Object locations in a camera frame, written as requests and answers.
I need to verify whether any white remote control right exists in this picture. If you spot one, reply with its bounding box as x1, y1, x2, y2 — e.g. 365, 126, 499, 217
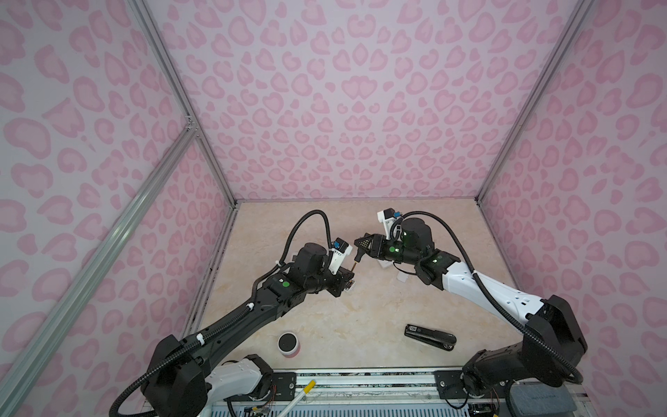
378, 260, 394, 269

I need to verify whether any black right camera cable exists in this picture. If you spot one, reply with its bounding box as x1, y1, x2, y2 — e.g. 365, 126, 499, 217
390, 210, 478, 275

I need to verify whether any black yellow handled screwdriver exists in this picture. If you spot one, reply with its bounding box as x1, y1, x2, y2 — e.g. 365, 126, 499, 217
351, 248, 366, 271

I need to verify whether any black left camera cable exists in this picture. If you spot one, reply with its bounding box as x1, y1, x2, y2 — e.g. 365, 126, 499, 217
279, 209, 335, 267

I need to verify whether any aluminium frame strut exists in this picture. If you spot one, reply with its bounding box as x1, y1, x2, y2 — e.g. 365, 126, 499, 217
1, 1, 229, 416
475, 0, 596, 206

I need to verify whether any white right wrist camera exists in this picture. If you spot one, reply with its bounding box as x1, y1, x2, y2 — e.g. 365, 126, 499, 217
377, 208, 401, 239

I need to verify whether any aluminium frame strut right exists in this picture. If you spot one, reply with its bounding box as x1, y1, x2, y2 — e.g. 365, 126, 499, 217
475, 0, 596, 206

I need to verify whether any black stapler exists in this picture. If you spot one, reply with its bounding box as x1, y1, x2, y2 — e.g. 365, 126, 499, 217
404, 324, 457, 351

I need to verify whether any pink black tape roll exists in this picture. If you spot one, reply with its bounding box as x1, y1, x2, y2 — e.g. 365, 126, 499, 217
277, 332, 300, 358

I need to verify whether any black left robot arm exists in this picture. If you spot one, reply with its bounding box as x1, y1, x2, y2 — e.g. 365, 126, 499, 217
109, 239, 354, 416

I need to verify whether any black camera cable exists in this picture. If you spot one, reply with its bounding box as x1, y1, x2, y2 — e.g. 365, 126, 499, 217
279, 209, 335, 267
390, 210, 478, 275

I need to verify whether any grey cloth pad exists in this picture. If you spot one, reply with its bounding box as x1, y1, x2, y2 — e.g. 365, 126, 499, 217
505, 383, 577, 416

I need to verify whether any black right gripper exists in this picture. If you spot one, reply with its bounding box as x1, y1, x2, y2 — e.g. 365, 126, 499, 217
353, 234, 420, 266

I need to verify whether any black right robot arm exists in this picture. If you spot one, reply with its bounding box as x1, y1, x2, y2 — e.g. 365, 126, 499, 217
354, 211, 588, 397

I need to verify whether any aluminium rail base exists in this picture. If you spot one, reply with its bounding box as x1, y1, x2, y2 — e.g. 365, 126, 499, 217
197, 364, 600, 417

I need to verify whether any aluminium frame strut left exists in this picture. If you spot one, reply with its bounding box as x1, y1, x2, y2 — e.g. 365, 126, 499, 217
1, 1, 229, 416

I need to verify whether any yellow capped white marker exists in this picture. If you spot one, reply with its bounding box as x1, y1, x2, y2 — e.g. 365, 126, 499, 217
274, 380, 317, 416

